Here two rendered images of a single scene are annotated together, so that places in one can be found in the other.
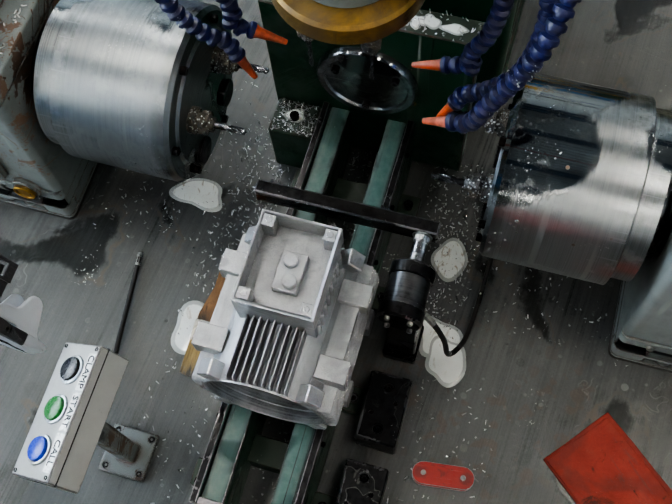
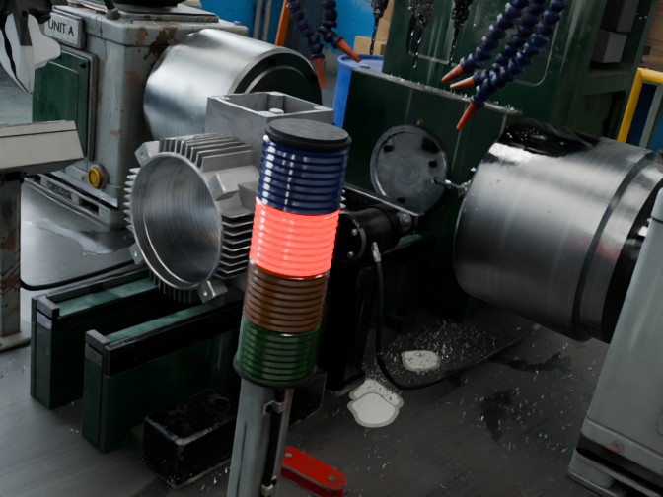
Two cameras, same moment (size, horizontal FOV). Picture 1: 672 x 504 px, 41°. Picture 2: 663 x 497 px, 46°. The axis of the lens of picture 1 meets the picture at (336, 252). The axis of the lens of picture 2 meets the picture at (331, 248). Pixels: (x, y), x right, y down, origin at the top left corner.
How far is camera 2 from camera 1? 95 cm
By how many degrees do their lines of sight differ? 47
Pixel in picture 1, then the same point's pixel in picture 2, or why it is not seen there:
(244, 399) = (154, 260)
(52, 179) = (121, 166)
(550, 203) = (536, 165)
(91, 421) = (16, 148)
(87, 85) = (198, 50)
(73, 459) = not seen: outside the picture
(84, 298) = (74, 259)
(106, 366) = (64, 135)
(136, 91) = (230, 57)
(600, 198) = (587, 167)
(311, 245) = not seen: hidden behind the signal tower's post
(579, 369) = (523, 473)
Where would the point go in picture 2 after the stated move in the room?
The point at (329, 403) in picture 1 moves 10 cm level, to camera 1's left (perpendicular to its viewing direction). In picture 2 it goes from (237, 213) to (152, 192)
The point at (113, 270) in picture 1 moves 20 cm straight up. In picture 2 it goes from (113, 258) to (120, 140)
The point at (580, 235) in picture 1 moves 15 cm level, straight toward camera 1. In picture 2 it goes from (558, 200) to (469, 211)
